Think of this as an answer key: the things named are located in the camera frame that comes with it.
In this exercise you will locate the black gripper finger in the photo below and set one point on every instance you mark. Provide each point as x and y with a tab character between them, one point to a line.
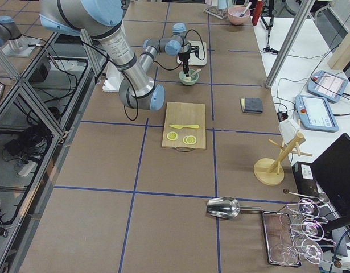
186	68

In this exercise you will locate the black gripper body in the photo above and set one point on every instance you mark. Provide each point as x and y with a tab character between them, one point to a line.
184	53

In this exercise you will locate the translucent white spoon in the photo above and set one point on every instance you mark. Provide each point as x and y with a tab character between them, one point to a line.
195	72

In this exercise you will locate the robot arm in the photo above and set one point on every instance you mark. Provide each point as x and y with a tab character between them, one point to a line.
103	20

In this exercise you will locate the light green bowl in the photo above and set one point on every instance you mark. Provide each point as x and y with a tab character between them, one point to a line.
194	78

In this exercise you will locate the pink bowl with ice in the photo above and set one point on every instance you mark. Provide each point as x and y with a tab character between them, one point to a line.
238	15

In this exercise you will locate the white bear tray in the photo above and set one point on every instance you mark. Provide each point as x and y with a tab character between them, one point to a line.
202	62

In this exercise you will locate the bamboo cutting board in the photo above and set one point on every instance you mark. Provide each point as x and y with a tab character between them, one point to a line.
182	113

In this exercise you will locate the yellow plastic knife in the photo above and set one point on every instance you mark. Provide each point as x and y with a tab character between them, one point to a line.
184	126

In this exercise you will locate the rack of pastel cups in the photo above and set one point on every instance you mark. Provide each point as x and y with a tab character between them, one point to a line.
217	8

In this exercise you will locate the lemon slice top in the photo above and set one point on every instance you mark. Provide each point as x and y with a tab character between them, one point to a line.
172	136

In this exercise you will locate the black tripod stick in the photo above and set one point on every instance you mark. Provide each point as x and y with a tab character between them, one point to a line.
269	25

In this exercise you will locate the white mug on tree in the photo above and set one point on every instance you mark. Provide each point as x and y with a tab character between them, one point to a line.
288	129

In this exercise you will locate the wooden mug tree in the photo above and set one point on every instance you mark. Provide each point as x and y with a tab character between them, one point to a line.
269	171

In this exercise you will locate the teach pendant near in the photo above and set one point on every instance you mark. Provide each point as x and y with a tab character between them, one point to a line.
315	113

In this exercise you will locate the teach pendant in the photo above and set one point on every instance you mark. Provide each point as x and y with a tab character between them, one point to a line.
327	85
315	113

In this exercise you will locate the teach pendant far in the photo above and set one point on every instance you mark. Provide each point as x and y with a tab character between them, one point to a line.
327	85

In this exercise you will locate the metal scoop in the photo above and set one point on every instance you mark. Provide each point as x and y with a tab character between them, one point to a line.
228	208

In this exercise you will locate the black monitor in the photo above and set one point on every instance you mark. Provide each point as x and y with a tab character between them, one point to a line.
332	172

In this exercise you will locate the metal tray with glasses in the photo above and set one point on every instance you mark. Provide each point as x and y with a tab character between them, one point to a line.
277	235

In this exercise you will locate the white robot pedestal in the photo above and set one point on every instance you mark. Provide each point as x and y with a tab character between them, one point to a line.
113	79

